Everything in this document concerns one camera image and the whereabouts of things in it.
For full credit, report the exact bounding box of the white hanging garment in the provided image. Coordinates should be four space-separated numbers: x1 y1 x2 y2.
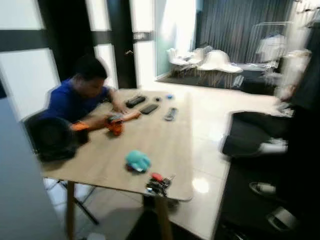
257 35 287 63

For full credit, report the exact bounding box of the grey slipper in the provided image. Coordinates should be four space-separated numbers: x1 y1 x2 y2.
266 206 301 232
249 181 277 196

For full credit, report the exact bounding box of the metal clothes rack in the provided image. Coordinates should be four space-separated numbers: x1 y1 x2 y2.
248 21 293 71

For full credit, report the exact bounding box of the black floor mat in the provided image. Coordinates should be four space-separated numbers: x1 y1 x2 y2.
212 157 320 240

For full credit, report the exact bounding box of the white shell chair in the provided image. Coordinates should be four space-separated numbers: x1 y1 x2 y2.
197 50 244 88
167 47 206 76

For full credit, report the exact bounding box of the dark grey curtain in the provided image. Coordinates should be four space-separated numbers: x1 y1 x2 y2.
197 0 296 63

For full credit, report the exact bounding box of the grey black remote control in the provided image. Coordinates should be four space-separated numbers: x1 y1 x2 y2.
164 107 179 122

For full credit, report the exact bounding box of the teal plush toy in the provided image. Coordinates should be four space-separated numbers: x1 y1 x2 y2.
125 150 152 174

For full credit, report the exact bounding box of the light wooden table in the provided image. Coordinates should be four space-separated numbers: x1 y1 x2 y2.
41 89 195 240

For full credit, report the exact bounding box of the orange and black device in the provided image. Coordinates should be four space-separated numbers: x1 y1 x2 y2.
106 115 126 137

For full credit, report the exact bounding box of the small black orange box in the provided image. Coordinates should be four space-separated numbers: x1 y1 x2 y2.
70 120 91 146

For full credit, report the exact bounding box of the person in blue shirt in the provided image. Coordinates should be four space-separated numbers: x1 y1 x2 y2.
37 54 142 135

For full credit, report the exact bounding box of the black door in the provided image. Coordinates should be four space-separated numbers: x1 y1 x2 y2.
37 0 96 81

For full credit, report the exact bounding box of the black round fan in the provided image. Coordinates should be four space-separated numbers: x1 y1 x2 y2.
26 114 90 162

